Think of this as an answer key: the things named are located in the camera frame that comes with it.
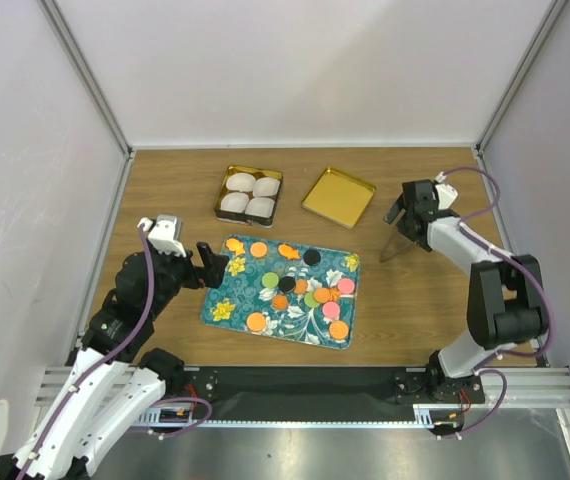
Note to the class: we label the orange round cookie top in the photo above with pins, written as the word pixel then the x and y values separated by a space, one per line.
pixel 259 249

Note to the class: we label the teal floral tray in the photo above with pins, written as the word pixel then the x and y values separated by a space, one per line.
pixel 288 317

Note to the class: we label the pink round cookie lower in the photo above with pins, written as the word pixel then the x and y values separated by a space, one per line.
pixel 331 310

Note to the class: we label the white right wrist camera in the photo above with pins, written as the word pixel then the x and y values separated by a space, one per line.
pixel 446 194

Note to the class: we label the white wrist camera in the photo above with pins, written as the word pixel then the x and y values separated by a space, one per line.
pixel 163 233
pixel 446 194

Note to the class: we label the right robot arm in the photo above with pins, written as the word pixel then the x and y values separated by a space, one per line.
pixel 506 303

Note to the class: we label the green cookie under pile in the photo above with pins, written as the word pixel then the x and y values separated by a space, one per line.
pixel 310 300

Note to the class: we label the pink round cookie upper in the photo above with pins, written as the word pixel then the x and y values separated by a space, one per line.
pixel 346 286

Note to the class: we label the white paper cup front-right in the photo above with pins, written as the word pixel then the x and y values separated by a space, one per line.
pixel 262 207

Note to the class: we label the orange fish cookie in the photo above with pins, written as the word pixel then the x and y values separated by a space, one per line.
pixel 288 252
pixel 235 246

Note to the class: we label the white paper cup back-left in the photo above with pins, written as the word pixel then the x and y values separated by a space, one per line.
pixel 241 182

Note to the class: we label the white paper cup back-right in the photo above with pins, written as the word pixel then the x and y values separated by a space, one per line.
pixel 266 187

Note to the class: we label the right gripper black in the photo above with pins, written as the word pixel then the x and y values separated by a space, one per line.
pixel 402 223

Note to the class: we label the metal tongs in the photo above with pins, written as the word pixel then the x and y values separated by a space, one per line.
pixel 396 244

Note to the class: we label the orange round cookie centre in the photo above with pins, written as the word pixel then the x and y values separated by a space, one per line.
pixel 301 286

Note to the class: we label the aluminium frame rail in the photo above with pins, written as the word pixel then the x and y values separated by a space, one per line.
pixel 512 387

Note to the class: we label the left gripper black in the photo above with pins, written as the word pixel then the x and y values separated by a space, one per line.
pixel 213 265

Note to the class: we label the pink round cookie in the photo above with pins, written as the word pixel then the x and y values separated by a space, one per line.
pixel 331 310
pixel 346 286

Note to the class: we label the orange dotted cookie right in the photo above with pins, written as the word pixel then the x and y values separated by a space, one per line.
pixel 338 330

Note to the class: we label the gold tin lid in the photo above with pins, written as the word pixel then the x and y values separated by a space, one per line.
pixel 339 197

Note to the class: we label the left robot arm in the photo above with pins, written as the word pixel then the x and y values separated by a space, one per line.
pixel 107 389

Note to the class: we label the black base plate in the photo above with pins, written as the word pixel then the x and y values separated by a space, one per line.
pixel 320 394

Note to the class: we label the black sandwich cookie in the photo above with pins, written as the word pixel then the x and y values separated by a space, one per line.
pixel 311 257
pixel 287 284

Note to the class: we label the orange round cookie pile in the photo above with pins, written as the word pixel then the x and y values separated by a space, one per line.
pixel 322 295

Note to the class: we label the square cookie tin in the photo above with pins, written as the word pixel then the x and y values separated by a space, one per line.
pixel 242 218

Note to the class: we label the green round cookie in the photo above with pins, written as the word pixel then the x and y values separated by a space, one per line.
pixel 270 280

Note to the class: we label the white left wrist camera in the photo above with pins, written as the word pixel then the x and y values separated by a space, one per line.
pixel 163 233

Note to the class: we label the white paper cup front-left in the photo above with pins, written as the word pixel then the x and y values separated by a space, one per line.
pixel 235 202

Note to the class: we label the orange dotted cookie front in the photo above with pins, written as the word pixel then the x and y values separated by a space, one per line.
pixel 256 322

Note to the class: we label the orange dotted cookie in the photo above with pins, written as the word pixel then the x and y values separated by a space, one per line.
pixel 256 322
pixel 338 330

